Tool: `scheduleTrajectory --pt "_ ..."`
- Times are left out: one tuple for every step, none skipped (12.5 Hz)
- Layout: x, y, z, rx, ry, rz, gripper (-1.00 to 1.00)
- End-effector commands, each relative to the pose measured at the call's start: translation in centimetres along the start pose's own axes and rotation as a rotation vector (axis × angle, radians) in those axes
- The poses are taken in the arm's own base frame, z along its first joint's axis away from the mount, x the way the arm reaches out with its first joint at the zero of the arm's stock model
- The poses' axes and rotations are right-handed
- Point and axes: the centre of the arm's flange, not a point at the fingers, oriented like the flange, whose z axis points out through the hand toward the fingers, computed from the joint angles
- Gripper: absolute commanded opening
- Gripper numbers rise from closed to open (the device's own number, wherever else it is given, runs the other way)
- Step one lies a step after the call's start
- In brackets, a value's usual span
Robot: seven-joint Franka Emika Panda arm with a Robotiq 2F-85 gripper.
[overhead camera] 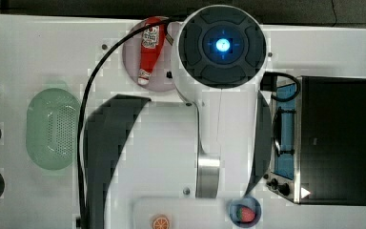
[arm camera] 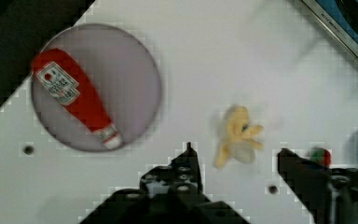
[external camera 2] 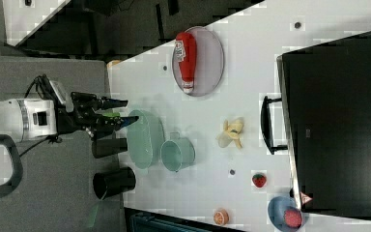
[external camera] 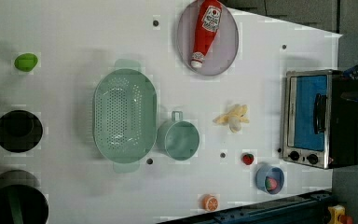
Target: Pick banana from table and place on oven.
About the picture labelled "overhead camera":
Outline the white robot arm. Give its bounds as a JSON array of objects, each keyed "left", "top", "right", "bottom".
[{"left": 84, "top": 5, "right": 267, "bottom": 229}]

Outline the black toaster oven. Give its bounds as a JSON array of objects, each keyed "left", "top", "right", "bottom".
[{"left": 265, "top": 76, "right": 366, "bottom": 206}]

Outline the grey round plate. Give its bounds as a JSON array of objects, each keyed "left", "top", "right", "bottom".
[{"left": 122, "top": 22, "right": 180, "bottom": 92}]

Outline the red ketchup bottle toy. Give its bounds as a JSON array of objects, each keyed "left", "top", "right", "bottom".
[{"left": 137, "top": 17, "right": 166, "bottom": 86}]

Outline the blue bowl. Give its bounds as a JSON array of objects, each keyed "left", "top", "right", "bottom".
[{"left": 228, "top": 196, "right": 262, "bottom": 228}]

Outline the orange slice toy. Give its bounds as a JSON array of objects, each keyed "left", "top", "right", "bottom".
[{"left": 152, "top": 215, "right": 170, "bottom": 229}]

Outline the strawberry toy in bowl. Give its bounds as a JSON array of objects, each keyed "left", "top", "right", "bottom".
[{"left": 236, "top": 206, "right": 255, "bottom": 223}]

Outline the green oval colander basket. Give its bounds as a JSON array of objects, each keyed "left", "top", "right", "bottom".
[{"left": 26, "top": 88, "right": 80, "bottom": 170}]

